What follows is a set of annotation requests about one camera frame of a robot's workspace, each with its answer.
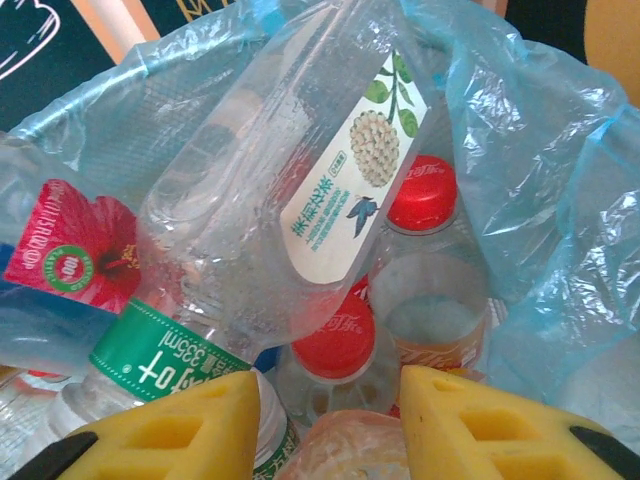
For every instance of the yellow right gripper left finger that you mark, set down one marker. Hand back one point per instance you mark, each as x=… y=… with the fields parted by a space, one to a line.
x=175 y=440

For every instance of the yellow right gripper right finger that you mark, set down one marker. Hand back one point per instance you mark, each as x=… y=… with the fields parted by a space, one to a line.
x=450 y=425

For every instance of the clear bottle green neck band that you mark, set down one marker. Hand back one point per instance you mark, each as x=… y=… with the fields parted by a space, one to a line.
x=165 y=345

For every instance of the red label cola bottle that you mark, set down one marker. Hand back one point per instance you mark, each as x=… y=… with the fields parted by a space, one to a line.
x=332 y=340
x=422 y=195

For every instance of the blue label bottle blue cap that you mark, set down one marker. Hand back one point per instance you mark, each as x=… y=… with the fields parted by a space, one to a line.
x=50 y=330

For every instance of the clear water bottle red label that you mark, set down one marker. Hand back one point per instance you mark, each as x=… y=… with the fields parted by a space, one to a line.
x=75 y=240

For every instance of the square clear botanical label bottle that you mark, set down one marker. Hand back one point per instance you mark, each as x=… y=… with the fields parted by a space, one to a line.
x=250 y=200

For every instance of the blue plastic bin liner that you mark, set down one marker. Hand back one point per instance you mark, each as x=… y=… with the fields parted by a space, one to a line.
x=550 y=150

